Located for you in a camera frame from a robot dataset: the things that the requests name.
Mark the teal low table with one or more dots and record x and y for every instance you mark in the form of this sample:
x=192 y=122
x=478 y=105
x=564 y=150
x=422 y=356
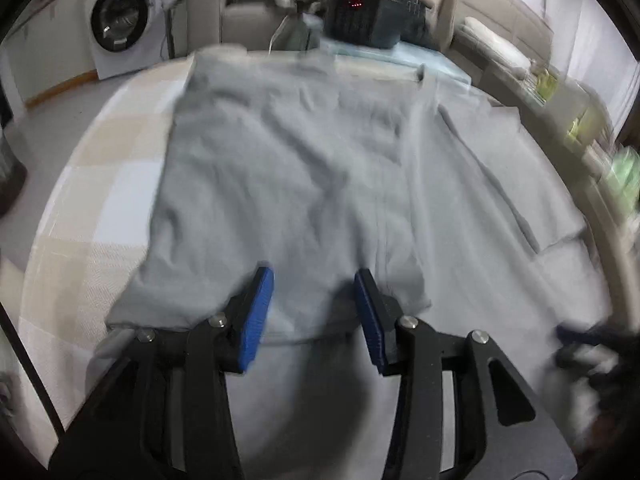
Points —
x=425 y=60

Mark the beige side desk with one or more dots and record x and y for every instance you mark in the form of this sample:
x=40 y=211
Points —
x=600 y=200

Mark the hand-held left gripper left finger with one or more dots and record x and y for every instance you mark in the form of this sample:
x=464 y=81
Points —
x=257 y=310

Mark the white kitchen base cabinets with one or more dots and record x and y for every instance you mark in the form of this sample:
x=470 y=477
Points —
x=45 y=60

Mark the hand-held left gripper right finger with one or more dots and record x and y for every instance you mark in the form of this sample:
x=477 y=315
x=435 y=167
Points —
x=370 y=315

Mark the green plastic bag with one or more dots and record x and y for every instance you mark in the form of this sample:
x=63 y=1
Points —
x=625 y=175

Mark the beige bed headboard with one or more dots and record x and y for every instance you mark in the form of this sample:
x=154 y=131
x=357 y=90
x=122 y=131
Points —
x=500 y=2

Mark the grey t-shirt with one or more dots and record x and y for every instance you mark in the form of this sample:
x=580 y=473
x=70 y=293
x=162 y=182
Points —
x=300 y=170

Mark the beige sofa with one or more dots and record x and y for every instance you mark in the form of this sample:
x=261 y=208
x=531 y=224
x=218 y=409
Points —
x=245 y=20

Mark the woven laundry basket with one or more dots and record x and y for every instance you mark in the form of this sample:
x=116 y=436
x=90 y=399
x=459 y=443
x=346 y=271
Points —
x=10 y=175

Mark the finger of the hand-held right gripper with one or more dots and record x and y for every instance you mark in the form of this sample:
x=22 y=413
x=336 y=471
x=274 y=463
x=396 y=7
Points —
x=575 y=335

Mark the white pillow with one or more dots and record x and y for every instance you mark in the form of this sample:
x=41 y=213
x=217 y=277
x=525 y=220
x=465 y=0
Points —
x=495 y=42

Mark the black electric cooker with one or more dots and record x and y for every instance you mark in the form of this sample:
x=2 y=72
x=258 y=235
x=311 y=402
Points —
x=370 y=20

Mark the white washing machine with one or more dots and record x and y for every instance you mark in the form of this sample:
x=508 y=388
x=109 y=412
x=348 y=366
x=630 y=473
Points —
x=120 y=20

